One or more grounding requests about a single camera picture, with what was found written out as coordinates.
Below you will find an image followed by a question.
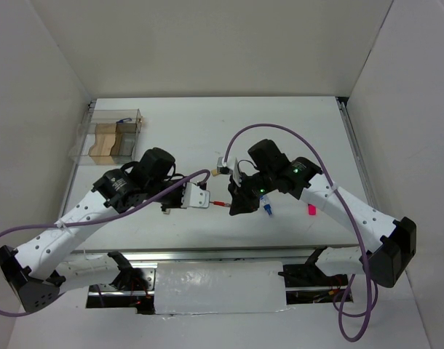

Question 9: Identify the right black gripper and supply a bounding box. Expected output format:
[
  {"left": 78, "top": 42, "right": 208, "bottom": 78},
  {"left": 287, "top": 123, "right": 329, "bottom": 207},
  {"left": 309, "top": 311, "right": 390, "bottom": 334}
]
[{"left": 227, "top": 168, "right": 275, "bottom": 215}]

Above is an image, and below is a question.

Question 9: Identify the red gel pen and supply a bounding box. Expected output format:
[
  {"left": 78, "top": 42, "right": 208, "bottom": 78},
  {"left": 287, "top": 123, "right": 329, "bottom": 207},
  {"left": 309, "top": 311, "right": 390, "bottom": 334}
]
[{"left": 210, "top": 201, "right": 231, "bottom": 208}]

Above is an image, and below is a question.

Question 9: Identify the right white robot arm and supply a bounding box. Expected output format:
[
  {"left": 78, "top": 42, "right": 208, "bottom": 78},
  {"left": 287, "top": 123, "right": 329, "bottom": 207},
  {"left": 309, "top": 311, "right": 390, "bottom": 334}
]
[{"left": 218, "top": 139, "right": 416, "bottom": 288}]

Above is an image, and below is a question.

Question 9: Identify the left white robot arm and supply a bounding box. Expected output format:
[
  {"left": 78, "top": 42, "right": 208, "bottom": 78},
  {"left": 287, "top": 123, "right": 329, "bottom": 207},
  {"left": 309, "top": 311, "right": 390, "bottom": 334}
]
[{"left": 0, "top": 148, "right": 192, "bottom": 315}]

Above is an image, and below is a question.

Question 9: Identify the pink highlighter black cap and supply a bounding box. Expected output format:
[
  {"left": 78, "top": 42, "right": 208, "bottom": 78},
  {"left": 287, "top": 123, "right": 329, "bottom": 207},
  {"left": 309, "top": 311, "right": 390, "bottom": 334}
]
[{"left": 307, "top": 204, "right": 317, "bottom": 216}]

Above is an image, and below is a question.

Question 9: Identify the white tape sheet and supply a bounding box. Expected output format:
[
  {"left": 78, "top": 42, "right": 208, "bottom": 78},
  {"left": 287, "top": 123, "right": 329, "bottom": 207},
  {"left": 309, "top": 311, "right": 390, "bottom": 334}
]
[{"left": 154, "top": 261, "right": 287, "bottom": 315}]

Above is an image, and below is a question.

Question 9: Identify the clear plastic organizer box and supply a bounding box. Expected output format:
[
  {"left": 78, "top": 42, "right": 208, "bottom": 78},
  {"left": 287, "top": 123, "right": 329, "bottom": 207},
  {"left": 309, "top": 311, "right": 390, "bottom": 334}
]
[{"left": 69, "top": 109, "right": 143, "bottom": 166}]

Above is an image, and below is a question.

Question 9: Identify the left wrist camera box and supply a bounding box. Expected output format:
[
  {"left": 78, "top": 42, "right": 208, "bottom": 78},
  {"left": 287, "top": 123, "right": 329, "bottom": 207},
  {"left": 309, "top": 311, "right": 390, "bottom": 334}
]
[{"left": 181, "top": 182, "right": 210, "bottom": 209}]

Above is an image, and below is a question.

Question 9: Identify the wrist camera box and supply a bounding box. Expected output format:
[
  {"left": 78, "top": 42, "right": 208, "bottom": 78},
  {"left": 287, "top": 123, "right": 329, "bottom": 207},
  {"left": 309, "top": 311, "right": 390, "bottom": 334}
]
[
  {"left": 215, "top": 156, "right": 242, "bottom": 187},
  {"left": 181, "top": 182, "right": 210, "bottom": 209}
]

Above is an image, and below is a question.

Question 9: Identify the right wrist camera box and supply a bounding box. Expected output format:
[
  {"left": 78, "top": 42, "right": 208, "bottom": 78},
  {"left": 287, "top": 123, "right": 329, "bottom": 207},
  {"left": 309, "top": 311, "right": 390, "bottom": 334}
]
[{"left": 215, "top": 156, "right": 242, "bottom": 187}]

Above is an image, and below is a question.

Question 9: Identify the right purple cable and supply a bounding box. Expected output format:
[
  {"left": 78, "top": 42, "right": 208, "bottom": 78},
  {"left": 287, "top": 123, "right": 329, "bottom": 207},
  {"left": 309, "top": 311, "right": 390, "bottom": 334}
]
[{"left": 223, "top": 123, "right": 378, "bottom": 342}]

